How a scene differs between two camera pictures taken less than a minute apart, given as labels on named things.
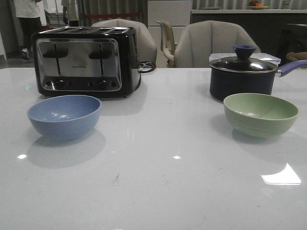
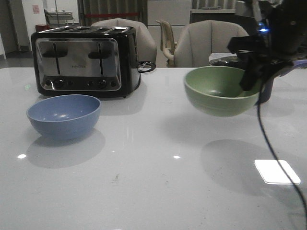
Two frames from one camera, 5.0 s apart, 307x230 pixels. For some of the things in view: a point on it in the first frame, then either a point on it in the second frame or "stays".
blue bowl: [66, 117] stays
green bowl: [260, 116] -> [216, 91]
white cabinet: [177, 13] stays
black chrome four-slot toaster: [97, 62] stays
